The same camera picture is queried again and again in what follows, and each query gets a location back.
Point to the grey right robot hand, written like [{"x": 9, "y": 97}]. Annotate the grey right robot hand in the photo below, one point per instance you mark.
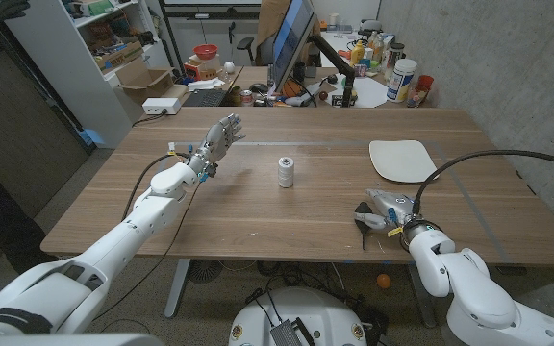
[{"x": 395, "y": 204}]

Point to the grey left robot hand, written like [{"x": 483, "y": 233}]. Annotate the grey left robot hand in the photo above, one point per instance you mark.
[{"x": 217, "y": 141}]

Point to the black rubber air blower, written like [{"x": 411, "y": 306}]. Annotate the black rubber air blower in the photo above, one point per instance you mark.
[{"x": 363, "y": 207}]

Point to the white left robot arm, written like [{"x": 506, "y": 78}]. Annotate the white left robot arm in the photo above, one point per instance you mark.
[{"x": 113, "y": 245}]

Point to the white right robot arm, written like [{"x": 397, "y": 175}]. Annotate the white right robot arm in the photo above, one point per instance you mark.
[{"x": 469, "y": 288}]

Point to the white plate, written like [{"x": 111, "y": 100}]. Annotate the white plate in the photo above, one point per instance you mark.
[{"x": 402, "y": 161}]

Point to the white thread spool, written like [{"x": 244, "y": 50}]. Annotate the white thread spool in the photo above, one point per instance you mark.
[{"x": 285, "y": 173}]

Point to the black keyboard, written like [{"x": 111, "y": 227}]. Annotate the black keyboard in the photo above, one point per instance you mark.
[{"x": 205, "y": 98}]

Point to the soda can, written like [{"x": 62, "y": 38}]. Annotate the soda can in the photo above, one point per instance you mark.
[{"x": 246, "y": 98}]

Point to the white power box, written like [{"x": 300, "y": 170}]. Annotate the white power box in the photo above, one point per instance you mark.
[{"x": 160, "y": 106}]

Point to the small white ball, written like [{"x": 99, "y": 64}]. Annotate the small white ball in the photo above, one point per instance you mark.
[{"x": 229, "y": 67}]

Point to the orange ball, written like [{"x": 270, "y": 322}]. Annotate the orange ball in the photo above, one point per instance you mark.
[{"x": 384, "y": 281}]

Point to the grey table leg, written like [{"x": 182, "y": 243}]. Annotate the grey table leg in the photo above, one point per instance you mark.
[
  {"x": 419, "y": 288},
  {"x": 177, "y": 288}
]

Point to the orange basketball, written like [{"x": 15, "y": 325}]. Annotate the orange basketball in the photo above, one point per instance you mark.
[{"x": 290, "y": 90}]

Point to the white handheld device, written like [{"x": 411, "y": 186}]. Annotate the white handheld device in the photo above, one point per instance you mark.
[{"x": 298, "y": 101}]

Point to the red bowl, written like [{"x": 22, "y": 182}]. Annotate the red bowl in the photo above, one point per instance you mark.
[{"x": 206, "y": 51}]

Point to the open cardboard box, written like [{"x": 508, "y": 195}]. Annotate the open cardboard box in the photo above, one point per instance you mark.
[{"x": 144, "y": 81}]

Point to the black office chair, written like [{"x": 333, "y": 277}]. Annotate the black office chair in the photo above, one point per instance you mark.
[{"x": 245, "y": 45}]

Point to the black mug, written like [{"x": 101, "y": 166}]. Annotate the black mug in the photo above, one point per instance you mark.
[{"x": 299, "y": 72}]

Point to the dark red ball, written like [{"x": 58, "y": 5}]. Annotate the dark red ball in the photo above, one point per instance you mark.
[{"x": 323, "y": 95}]

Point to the white paper sheet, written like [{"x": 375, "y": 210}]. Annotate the white paper sheet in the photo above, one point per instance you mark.
[{"x": 366, "y": 91}]

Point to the black computer monitor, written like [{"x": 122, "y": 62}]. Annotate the black computer monitor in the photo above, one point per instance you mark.
[{"x": 289, "y": 43}]

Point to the white canister blue label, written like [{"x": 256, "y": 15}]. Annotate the white canister blue label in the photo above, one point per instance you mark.
[{"x": 400, "y": 81}]

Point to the cardboard box green print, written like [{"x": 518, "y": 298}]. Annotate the cardboard box green print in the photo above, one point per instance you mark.
[{"x": 118, "y": 57}]

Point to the brown jacket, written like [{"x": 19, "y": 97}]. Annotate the brown jacket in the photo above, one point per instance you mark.
[{"x": 268, "y": 19}]

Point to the white robot torso base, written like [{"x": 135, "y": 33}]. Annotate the white robot torso base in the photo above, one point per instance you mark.
[{"x": 301, "y": 307}]

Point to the glass jar black lid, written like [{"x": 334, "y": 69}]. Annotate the glass jar black lid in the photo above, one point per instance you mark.
[{"x": 396, "y": 57}]

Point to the yellow mustard bottle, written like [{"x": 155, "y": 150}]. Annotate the yellow mustard bottle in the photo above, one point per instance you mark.
[{"x": 357, "y": 55}]

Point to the white shelf unit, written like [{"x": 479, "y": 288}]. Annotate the white shelf unit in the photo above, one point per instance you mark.
[{"x": 65, "y": 72}]

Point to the person in dark clothes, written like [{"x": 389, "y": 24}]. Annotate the person in dark clothes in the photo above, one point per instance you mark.
[{"x": 3, "y": 221}]

